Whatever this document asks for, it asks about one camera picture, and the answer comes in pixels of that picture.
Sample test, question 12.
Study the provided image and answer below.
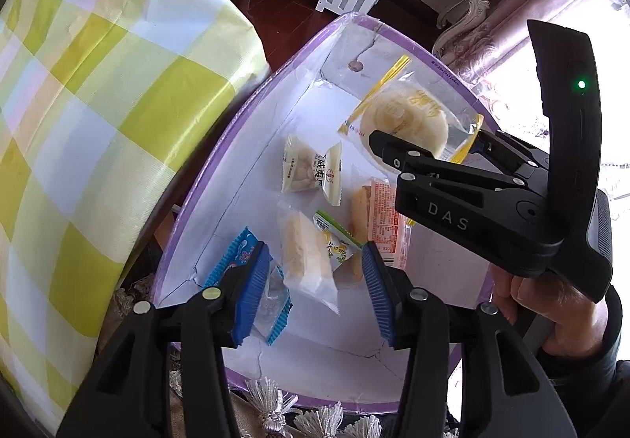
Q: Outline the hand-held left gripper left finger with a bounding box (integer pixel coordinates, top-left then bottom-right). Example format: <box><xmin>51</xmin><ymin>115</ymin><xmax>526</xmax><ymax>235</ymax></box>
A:
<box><xmin>56</xmin><ymin>244</ymin><xmax>274</xmax><ymax>438</ymax></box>

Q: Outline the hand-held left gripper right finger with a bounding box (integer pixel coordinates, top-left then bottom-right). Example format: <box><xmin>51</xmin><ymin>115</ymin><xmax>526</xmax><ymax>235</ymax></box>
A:
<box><xmin>361</xmin><ymin>241</ymin><xmax>564</xmax><ymax>438</ymax></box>

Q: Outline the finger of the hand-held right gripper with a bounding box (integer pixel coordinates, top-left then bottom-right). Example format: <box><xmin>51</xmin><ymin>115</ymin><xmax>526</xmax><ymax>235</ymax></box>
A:
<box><xmin>369</xmin><ymin>130</ymin><xmax>513</xmax><ymax>183</ymax></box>
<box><xmin>470</xmin><ymin>128</ymin><xmax>549</xmax><ymax>170</ymax></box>

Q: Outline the blue white snack packet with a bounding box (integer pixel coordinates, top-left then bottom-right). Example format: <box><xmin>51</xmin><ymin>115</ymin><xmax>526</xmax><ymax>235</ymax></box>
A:
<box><xmin>203</xmin><ymin>227</ymin><xmax>293</xmax><ymax>346</ymax></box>

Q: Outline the yellow round pastry packet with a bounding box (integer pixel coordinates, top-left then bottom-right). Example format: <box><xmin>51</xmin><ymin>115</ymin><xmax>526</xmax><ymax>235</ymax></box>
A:
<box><xmin>337</xmin><ymin>55</ymin><xmax>485</xmax><ymax>163</ymax></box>

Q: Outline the clear pale pastry packet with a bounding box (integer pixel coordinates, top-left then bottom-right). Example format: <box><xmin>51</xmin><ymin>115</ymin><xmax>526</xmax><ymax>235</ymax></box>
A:
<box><xmin>276</xmin><ymin>202</ymin><xmax>340</xmax><ymax>316</ymax></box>

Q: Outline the lemon print snack packet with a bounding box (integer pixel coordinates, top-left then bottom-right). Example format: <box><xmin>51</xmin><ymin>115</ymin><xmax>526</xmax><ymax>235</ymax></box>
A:
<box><xmin>314</xmin><ymin>209</ymin><xmax>365</xmax><ymax>274</ymax></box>

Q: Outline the red white bread packet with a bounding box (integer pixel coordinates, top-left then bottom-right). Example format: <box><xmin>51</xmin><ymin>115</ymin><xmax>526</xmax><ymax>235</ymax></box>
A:
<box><xmin>349</xmin><ymin>177</ymin><xmax>411</xmax><ymax>272</ymax></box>

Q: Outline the white purple-trimmed storage box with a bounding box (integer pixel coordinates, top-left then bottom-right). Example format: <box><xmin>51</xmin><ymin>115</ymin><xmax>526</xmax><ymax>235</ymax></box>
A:
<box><xmin>150</xmin><ymin>11</ymin><xmax>495</xmax><ymax>414</ymax></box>

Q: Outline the small white snack packet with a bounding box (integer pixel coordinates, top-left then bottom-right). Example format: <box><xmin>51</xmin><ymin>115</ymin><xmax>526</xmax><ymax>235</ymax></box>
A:
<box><xmin>282</xmin><ymin>134</ymin><xmax>343</xmax><ymax>207</ymax></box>

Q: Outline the person's right hand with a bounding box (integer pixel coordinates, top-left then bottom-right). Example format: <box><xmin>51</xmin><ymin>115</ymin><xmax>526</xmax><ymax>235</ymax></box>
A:
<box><xmin>492</xmin><ymin>266</ymin><xmax>608</xmax><ymax>355</ymax></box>

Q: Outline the pink lace curtain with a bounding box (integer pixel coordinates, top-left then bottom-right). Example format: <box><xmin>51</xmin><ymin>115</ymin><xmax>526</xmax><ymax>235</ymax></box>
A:
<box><xmin>433</xmin><ymin>0</ymin><xmax>630</xmax><ymax>203</ymax></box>

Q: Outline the yellow checked tablecloth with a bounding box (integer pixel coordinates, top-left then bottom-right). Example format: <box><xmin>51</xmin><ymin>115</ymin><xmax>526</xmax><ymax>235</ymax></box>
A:
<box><xmin>0</xmin><ymin>0</ymin><xmax>271</xmax><ymax>419</ymax></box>

